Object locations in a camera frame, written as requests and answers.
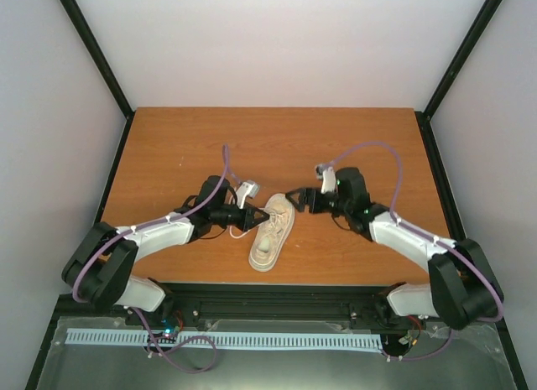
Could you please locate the black right table rail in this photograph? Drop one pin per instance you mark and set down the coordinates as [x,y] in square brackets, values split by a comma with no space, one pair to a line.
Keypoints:
[456,230]

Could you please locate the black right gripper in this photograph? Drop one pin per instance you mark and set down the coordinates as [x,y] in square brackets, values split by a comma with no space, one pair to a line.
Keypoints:
[307,194]

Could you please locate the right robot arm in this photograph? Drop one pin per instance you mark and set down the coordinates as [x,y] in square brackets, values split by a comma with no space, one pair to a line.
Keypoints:
[462,287]

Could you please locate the black front mounting rail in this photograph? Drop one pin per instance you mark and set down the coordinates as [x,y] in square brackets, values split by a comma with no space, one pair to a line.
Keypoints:
[360,307]

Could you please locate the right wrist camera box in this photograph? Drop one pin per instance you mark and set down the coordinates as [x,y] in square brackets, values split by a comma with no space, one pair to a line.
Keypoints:
[326,174]

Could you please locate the light blue cable duct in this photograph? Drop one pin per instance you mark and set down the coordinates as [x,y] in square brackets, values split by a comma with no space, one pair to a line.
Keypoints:
[230,341]

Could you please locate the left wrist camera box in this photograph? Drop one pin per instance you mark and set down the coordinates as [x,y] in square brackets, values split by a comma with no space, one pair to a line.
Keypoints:
[247,189]

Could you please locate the small green-lit circuit board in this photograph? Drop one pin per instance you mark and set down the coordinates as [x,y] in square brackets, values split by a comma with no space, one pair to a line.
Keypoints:
[170,333]

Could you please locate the black frame post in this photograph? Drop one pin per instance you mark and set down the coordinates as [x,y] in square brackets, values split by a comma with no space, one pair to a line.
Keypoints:
[474,33]
[84,31]

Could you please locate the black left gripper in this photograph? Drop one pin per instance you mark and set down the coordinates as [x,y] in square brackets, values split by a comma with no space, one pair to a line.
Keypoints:
[248,222]

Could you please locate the black right frame post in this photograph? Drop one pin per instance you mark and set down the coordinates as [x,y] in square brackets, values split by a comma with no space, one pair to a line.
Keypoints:
[474,33]

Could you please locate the black left frame post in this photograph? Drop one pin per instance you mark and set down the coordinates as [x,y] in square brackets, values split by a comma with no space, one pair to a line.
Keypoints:
[84,31]

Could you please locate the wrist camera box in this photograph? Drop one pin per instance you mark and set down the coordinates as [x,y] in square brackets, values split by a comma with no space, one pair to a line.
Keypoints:
[247,189]
[326,174]

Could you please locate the white lace sneaker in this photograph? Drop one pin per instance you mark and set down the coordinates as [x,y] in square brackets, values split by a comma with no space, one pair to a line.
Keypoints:
[272,234]

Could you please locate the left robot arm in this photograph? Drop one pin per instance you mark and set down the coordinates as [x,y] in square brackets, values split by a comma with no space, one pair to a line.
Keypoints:
[100,272]

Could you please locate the white shoelace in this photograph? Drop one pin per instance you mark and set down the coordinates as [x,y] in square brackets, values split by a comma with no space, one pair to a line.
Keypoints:
[239,235]

